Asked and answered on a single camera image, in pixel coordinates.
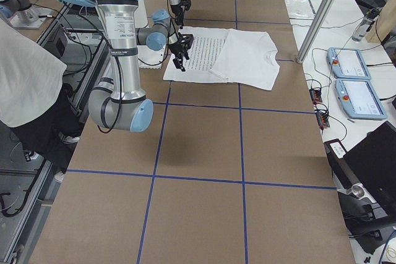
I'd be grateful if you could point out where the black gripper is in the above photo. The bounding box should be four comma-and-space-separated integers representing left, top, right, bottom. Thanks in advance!
171, 1, 185, 28
168, 33, 189, 72

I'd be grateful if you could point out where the white printed t-shirt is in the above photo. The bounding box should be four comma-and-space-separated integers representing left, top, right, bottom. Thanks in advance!
163, 26, 280, 91

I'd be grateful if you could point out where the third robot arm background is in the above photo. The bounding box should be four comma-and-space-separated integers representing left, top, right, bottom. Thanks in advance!
1, 0, 54, 30

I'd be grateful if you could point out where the clear plastic sheet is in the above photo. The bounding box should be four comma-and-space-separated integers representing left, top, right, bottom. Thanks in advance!
284, 0, 316, 20

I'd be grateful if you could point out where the orange circuit board far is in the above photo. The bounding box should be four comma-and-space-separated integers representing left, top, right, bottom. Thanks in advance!
309, 88, 323, 104

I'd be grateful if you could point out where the orange circuit board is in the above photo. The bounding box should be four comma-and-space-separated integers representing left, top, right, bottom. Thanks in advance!
316, 111, 330, 130
309, 88, 323, 104

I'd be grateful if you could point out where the standing person white shirt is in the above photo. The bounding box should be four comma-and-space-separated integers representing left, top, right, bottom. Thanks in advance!
1, 20, 81, 182

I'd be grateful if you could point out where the orange circuit board near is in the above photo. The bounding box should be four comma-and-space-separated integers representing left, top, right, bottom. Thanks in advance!
316, 111, 330, 130

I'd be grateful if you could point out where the upper blue teach pendant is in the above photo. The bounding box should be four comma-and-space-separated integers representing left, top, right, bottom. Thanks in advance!
327, 47, 371, 80

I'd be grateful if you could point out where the blue teach pendant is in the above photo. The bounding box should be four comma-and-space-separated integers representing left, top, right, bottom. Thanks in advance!
327, 47, 371, 80
335, 79, 387, 120

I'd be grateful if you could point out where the lower blue teach pendant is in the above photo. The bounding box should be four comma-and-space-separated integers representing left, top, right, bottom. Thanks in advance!
335, 79, 387, 120

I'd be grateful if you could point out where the water bottle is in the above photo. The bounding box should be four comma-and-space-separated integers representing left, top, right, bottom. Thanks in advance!
351, 8, 380, 41

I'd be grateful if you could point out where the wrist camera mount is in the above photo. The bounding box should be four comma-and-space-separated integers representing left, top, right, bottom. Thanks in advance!
180, 0, 191, 11
179, 33, 194, 50

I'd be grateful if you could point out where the white camera pole with base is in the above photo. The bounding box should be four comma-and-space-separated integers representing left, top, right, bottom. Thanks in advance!
134, 0, 166, 69

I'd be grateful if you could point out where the aluminium frame post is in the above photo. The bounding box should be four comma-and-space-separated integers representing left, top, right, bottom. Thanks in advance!
296, 0, 335, 64

